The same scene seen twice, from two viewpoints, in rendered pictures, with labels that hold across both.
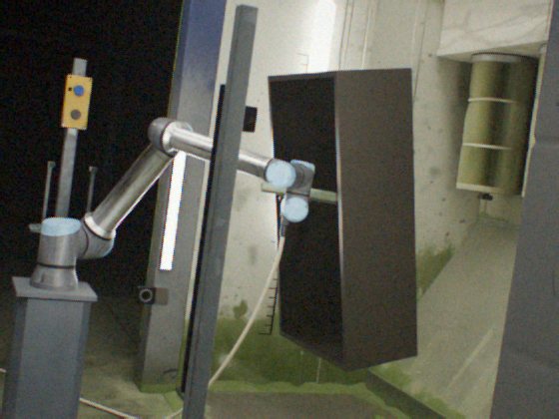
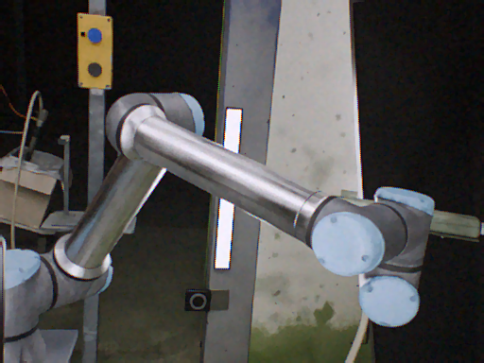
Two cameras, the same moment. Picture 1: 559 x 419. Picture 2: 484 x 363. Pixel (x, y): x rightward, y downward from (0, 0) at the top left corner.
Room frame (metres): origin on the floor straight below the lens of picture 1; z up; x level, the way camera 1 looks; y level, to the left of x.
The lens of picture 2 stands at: (1.96, -0.03, 1.47)
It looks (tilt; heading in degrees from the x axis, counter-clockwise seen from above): 13 degrees down; 14
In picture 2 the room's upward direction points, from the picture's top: 5 degrees clockwise
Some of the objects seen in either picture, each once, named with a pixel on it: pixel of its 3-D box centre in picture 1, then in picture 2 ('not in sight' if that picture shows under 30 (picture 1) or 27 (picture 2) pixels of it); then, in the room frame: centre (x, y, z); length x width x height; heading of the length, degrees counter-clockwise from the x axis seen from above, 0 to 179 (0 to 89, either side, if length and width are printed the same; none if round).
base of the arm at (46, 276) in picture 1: (55, 274); (5, 341); (3.14, 0.85, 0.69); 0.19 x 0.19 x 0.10
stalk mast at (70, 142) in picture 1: (60, 219); (95, 202); (4.00, 1.08, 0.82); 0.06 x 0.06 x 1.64; 22
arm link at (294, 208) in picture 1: (294, 208); (387, 287); (2.91, -0.07, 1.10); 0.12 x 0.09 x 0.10; 4
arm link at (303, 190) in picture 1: (298, 178); (396, 228); (2.89, -0.07, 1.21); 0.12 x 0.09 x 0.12; 155
